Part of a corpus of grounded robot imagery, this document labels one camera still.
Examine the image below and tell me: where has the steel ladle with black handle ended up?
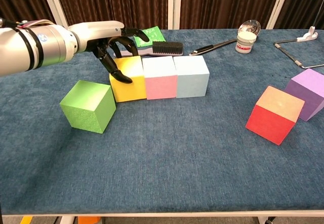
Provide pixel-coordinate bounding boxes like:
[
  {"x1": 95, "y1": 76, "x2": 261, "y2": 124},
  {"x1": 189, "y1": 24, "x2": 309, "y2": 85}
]
[{"x1": 188, "y1": 19, "x2": 261, "y2": 57}]

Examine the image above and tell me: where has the green foam cube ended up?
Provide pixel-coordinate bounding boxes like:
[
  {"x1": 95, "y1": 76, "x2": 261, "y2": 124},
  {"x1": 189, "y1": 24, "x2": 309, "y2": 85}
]
[{"x1": 59, "y1": 80, "x2": 117, "y2": 134}]

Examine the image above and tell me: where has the blue fabric table cover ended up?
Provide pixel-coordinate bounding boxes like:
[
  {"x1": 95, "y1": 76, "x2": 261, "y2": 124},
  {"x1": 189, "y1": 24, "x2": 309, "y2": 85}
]
[{"x1": 0, "y1": 29, "x2": 324, "y2": 214}]

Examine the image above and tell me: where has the small white jar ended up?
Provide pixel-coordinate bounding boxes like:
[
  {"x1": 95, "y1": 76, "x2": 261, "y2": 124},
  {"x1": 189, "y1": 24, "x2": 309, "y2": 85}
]
[{"x1": 235, "y1": 31, "x2": 256, "y2": 54}]

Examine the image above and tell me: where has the pink foam cube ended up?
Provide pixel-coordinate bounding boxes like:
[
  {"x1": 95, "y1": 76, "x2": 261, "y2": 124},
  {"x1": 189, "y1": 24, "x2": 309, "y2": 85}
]
[{"x1": 142, "y1": 56, "x2": 178, "y2": 100}]

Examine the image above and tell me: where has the grey brush with black bristles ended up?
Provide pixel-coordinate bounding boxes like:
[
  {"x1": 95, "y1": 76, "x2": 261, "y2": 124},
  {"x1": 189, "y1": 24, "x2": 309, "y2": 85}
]
[{"x1": 113, "y1": 41, "x2": 184, "y2": 58}]

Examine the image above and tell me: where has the orange object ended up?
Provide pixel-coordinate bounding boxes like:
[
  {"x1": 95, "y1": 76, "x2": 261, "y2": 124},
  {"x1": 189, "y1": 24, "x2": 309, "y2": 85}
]
[{"x1": 77, "y1": 216, "x2": 101, "y2": 224}]

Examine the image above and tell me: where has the white plastic clip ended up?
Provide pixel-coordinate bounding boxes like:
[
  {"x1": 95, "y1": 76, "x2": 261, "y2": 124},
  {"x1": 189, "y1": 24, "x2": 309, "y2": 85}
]
[{"x1": 296, "y1": 26, "x2": 319, "y2": 42}]

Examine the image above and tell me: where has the yellow foam cube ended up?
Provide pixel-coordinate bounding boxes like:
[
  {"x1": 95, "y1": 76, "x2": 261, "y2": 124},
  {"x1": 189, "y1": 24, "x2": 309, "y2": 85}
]
[{"x1": 109, "y1": 56, "x2": 147, "y2": 103}]

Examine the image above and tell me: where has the bent metal wire frame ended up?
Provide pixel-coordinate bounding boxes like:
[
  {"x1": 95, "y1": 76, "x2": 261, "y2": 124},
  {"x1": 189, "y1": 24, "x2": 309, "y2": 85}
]
[{"x1": 273, "y1": 38, "x2": 324, "y2": 69}]

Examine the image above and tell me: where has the purple foam cube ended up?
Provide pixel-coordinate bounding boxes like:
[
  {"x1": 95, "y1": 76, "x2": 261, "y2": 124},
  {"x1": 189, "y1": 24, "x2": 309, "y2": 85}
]
[{"x1": 285, "y1": 68, "x2": 324, "y2": 122}]

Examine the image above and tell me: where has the light blue foam cube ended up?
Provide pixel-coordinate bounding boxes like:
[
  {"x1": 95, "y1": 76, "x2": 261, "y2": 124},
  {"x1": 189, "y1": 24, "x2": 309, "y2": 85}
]
[{"x1": 173, "y1": 55, "x2": 210, "y2": 99}]

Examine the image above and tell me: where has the green foil sachet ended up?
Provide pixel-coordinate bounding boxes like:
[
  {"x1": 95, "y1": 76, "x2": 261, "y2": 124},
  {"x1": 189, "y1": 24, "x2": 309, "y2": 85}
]
[{"x1": 133, "y1": 26, "x2": 167, "y2": 48}]

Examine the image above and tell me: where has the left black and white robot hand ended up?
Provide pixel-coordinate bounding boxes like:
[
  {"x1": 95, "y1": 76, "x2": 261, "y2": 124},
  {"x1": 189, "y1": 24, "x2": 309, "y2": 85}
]
[{"x1": 68, "y1": 20, "x2": 150, "y2": 84}]

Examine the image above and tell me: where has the red foam cube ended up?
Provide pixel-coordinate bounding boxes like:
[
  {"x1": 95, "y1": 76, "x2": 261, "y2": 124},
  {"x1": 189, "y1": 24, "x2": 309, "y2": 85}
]
[{"x1": 245, "y1": 85, "x2": 305, "y2": 146}]

